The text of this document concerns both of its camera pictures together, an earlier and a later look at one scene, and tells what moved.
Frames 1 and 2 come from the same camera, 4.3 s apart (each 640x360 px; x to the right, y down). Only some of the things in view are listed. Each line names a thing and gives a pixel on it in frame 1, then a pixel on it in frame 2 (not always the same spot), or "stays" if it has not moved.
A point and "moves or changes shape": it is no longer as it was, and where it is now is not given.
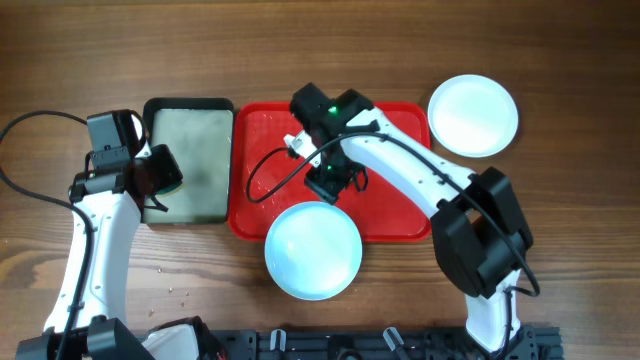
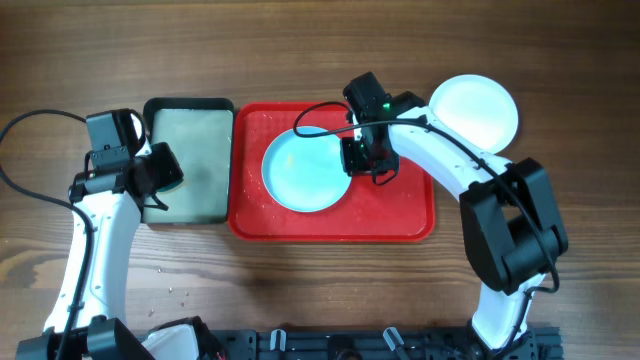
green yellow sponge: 170,190 stays
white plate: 472,116 stays
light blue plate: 313,251 moves or changes shape
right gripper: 326,187 -> 353,166
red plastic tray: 267,177 stays
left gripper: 170,173 stays
